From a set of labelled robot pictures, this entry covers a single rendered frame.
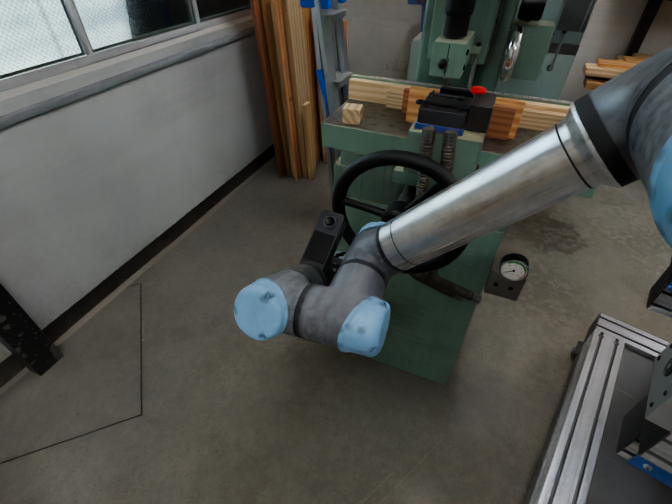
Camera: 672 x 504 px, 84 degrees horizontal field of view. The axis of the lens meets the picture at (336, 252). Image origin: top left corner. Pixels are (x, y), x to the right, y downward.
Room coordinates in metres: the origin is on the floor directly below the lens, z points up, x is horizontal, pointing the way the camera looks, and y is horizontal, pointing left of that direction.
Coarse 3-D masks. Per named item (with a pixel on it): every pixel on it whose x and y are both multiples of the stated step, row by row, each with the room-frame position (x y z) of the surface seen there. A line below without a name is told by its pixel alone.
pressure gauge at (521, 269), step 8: (504, 256) 0.64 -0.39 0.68; (512, 256) 0.63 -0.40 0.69; (520, 256) 0.62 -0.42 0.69; (504, 264) 0.62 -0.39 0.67; (512, 264) 0.61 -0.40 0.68; (520, 264) 0.61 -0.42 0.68; (528, 264) 0.61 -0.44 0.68; (504, 272) 0.62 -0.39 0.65; (512, 272) 0.61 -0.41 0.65; (520, 272) 0.60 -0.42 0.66; (528, 272) 0.60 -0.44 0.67; (512, 280) 0.60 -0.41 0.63
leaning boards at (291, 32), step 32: (256, 0) 2.19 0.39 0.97; (288, 0) 2.17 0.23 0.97; (256, 32) 2.16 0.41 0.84; (288, 32) 2.16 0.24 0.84; (288, 64) 2.17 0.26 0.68; (288, 96) 2.13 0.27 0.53; (320, 96) 2.35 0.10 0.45; (288, 128) 2.16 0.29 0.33; (320, 128) 2.53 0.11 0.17; (288, 160) 2.19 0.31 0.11
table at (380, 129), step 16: (336, 112) 0.93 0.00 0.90; (368, 112) 0.93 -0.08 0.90; (384, 112) 0.93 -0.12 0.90; (400, 112) 0.93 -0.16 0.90; (336, 128) 0.85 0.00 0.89; (352, 128) 0.84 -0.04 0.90; (368, 128) 0.83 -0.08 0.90; (384, 128) 0.83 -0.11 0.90; (400, 128) 0.83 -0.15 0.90; (336, 144) 0.85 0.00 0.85; (352, 144) 0.83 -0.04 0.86; (368, 144) 0.82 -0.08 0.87; (384, 144) 0.80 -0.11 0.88; (400, 144) 0.79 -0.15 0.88; (496, 144) 0.75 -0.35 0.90; (512, 144) 0.75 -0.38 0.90; (480, 160) 0.72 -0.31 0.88; (400, 176) 0.69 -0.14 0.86; (416, 176) 0.68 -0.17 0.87; (592, 192) 0.63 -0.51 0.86
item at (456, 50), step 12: (444, 36) 0.93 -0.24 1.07; (468, 36) 0.93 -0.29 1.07; (444, 48) 0.88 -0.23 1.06; (456, 48) 0.87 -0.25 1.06; (468, 48) 0.90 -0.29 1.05; (432, 60) 0.89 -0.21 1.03; (456, 60) 0.87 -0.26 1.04; (468, 60) 0.96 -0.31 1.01; (432, 72) 0.88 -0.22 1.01; (444, 72) 0.87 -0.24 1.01; (456, 72) 0.86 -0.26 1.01
